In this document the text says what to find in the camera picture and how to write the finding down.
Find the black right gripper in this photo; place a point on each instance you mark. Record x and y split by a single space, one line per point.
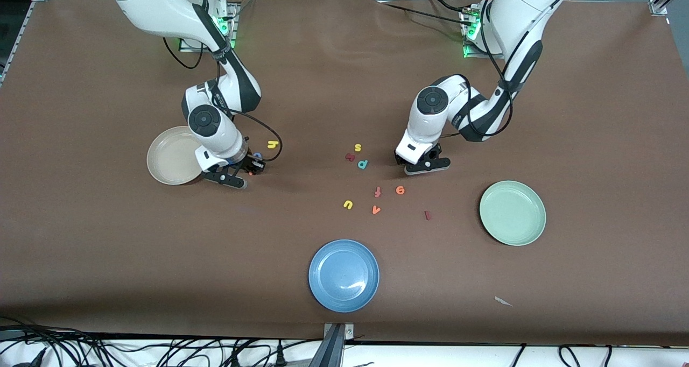
248 162

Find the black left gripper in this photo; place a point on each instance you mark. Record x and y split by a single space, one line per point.
432 153

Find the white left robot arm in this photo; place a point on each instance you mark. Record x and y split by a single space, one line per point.
433 100

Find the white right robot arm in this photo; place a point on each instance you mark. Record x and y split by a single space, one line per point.
210 122

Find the yellow letter h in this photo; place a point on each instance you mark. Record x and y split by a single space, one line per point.
273 145

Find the teal letter p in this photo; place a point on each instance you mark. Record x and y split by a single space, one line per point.
361 164

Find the maroon letter k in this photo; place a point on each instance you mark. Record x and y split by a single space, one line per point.
350 157

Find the beige brown plate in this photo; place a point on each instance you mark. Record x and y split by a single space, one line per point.
169 160

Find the yellow letter u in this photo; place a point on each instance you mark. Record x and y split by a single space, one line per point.
350 205

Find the light green plate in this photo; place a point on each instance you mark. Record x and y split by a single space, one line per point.
512 213

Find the brown table cover sheet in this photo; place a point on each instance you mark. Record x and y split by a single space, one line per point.
344 87

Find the blue plate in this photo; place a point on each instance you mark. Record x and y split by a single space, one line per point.
343 275

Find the small white paper scrap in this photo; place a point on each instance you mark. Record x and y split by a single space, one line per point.
502 301

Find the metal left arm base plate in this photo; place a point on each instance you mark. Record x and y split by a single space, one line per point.
468 52

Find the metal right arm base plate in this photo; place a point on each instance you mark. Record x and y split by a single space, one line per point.
232 28

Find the grey metal camera mount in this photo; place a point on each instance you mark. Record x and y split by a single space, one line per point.
334 345

